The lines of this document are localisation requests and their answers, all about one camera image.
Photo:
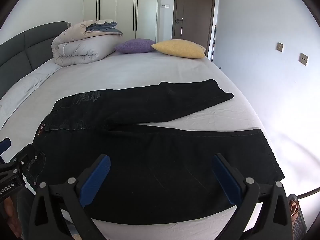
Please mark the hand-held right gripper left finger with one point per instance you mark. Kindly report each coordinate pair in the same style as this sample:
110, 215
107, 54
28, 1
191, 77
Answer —
96, 180

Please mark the bed with white sheet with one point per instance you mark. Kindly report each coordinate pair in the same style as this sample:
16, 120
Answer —
140, 70

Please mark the grey padded headboard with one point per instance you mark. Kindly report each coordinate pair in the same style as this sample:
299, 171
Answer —
22, 45

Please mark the brown door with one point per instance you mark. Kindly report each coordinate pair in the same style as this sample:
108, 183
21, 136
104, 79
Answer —
195, 12

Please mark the purple pillow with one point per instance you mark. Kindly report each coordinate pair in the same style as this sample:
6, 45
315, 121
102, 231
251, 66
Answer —
135, 46

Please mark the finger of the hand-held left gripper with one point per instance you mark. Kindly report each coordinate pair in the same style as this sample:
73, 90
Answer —
18, 159
5, 145

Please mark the white wardrobe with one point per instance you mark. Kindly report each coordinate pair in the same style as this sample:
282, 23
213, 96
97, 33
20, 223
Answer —
115, 5

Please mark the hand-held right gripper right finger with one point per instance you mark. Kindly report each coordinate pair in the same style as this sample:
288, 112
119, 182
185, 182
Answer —
226, 182

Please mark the metal wall socket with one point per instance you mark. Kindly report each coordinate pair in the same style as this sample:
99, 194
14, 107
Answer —
303, 59
280, 47

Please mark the thin stick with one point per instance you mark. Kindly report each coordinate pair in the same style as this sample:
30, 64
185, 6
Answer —
213, 42

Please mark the black pants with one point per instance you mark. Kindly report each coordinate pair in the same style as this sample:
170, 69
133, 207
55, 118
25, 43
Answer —
155, 155

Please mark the folded beige duvet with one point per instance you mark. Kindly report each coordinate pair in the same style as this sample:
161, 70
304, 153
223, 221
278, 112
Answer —
80, 47

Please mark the yellow pillow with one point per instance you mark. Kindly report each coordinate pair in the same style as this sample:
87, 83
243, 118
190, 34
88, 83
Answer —
180, 48

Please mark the person's left hand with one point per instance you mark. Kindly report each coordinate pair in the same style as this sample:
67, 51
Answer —
10, 217

